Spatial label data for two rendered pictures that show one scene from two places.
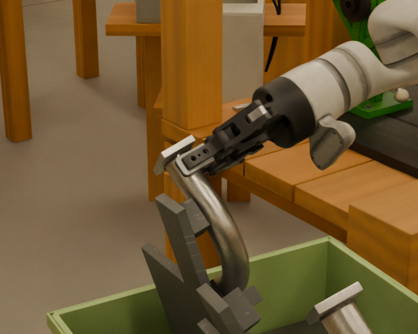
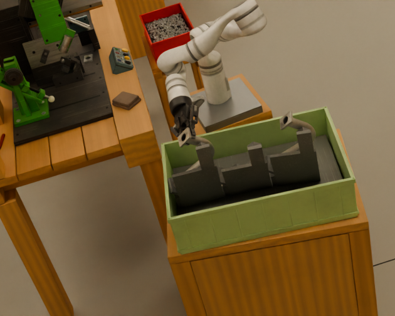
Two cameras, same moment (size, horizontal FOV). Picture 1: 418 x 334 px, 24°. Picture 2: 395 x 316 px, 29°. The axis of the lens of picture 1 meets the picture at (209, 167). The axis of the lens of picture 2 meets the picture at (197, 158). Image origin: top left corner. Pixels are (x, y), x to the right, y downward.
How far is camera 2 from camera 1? 1.96 m
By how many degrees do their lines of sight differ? 50
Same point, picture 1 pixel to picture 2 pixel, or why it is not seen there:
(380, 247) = (141, 143)
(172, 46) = not seen: outside the picture
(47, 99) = not seen: outside the picture
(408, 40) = (178, 64)
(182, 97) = not seen: outside the picture
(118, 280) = not seen: outside the picture
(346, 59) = (180, 80)
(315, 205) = (101, 152)
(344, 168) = (81, 136)
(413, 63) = (182, 69)
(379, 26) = (170, 66)
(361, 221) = (128, 141)
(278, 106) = (188, 103)
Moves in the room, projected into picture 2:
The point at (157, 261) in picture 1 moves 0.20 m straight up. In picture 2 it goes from (184, 174) to (170, 126)
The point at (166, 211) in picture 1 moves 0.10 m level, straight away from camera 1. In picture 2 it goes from (203, 149) to (174, 147)
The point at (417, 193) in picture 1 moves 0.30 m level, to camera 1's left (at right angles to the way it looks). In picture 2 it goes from (124, 120) to (88, 168)
